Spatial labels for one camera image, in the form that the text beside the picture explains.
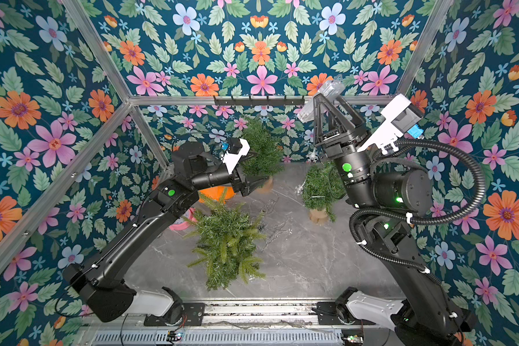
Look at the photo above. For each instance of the black hook rail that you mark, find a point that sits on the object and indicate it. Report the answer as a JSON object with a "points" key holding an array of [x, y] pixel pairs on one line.
{"points": [[249, 101]]}

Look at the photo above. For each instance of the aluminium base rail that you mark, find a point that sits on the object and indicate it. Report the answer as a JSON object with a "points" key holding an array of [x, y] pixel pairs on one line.
{"points": [[272, 321]]}

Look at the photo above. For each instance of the dark green tree back right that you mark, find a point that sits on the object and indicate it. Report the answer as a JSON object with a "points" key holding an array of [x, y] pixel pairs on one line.
{"points": [[322, 188]]}

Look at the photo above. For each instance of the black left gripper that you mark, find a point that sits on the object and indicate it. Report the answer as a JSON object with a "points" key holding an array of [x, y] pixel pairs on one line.
{"points": [[246, 181]]}

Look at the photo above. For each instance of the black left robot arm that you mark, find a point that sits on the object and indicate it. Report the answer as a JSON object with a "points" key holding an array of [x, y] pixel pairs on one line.
{"points": [[99, 281]]}

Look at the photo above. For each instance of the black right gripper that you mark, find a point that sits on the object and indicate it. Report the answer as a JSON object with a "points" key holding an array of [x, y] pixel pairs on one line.
{"points": [[336, 138]]}

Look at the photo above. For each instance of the pink alarm clock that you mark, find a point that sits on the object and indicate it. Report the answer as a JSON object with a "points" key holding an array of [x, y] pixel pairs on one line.
{"points": [[184, 222]]}

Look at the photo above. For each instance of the orange plush toy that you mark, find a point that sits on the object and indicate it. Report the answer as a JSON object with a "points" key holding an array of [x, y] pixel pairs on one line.
{"points": [[219, 193]]}

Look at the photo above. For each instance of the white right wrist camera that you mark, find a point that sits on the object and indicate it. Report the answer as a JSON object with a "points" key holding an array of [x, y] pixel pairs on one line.
{"points": [[401, 117]]}

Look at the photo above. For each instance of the thin wire string light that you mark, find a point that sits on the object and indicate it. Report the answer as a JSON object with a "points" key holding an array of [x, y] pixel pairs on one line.
{"points": [[288, 227]]}

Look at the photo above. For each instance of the dark green tree back centre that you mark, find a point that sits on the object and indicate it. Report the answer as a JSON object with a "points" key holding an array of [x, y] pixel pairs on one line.
{"points": [[268, 159]]}

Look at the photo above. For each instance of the clear battery box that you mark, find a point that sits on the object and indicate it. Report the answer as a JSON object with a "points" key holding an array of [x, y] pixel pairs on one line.
{"points": [[325, 95]]}

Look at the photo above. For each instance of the dark green tree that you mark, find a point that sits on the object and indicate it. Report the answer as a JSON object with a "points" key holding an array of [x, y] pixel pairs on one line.
{"points": [[322, 188], [268, 159]]}

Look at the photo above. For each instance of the light green fern christmas tree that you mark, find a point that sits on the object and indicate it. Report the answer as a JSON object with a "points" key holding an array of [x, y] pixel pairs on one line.
{"points": [[226, 243]]}

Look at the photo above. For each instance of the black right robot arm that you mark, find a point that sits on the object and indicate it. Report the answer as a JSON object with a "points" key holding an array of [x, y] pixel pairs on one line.
{"points": [[390, 196]]}

